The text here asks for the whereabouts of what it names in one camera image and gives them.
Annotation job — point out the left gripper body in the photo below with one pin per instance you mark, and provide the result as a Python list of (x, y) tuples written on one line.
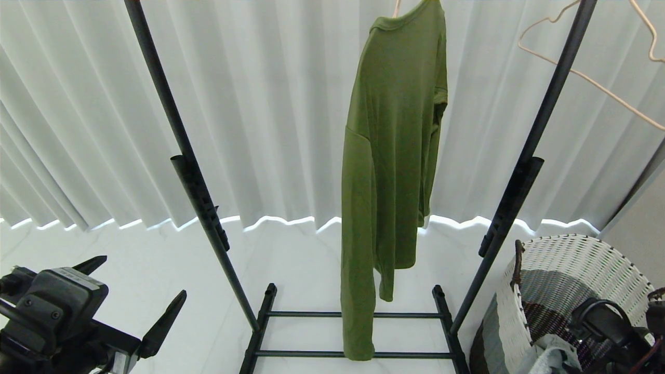
[(98, 353)]

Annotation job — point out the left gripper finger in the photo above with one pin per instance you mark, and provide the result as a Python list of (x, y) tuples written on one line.
[(91, 265), (161, 327)]

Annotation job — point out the green t-shirt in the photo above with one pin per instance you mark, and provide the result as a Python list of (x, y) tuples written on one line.
[(389, 156)]

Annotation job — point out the pale grey garment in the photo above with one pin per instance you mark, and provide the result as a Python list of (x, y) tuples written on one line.
[(550, 358)]

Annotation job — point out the pink clothes hanger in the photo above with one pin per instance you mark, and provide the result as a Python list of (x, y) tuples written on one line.
[(597, 85), (396, 8)]

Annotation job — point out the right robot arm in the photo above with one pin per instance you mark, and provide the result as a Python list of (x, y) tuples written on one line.
[(659, 322)]

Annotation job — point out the black clothes rack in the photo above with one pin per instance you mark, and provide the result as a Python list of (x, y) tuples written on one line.
[(201, 197)]

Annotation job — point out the white laundry basket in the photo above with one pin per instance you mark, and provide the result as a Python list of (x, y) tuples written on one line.
[(571, 259)]

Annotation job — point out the white curtain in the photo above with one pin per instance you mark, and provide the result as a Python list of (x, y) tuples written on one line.
[(260, 104)]

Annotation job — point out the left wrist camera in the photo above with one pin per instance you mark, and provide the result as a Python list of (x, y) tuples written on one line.
[(62, 301)]

